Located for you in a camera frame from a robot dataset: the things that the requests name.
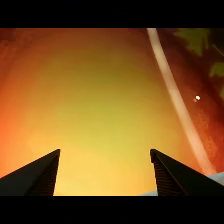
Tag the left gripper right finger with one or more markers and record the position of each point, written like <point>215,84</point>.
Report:
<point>176,178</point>

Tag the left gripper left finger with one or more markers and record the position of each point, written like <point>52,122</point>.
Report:
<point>31,178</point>

